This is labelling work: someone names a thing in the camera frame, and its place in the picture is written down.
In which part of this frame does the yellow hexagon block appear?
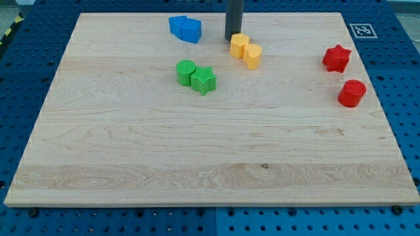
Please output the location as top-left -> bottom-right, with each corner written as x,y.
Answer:
230,33 -> 250,58

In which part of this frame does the white fiducial marker tag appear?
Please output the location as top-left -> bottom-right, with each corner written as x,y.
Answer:
349,23 -> 377,39

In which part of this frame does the yellow black hazard tape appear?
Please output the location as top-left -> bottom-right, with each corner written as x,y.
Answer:
1,12 -> 25,48

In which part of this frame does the red star block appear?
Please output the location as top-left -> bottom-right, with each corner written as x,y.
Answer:
322,45 -> 352,73

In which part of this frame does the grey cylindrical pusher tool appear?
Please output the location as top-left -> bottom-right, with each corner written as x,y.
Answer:
224,0 -> 244,41

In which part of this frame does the wooden board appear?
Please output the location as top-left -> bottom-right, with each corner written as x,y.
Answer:
5,12 -> 419,208

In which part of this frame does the yellow heart block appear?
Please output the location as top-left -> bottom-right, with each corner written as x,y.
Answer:
243,43 -> 263,69

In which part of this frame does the blue pentagon block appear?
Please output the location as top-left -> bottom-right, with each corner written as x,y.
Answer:
180,18 -> 201,43

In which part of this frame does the green star block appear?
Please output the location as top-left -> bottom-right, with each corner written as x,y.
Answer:
191,67 -> 217,96

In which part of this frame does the red cylinder block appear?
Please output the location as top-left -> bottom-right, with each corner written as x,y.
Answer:
337,79 -> 367,108

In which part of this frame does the blue cube block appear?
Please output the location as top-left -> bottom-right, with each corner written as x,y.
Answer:
169,16 -> 187,39

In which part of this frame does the green cylinder block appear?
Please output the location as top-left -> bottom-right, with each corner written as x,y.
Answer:
176,60 -> 196,87

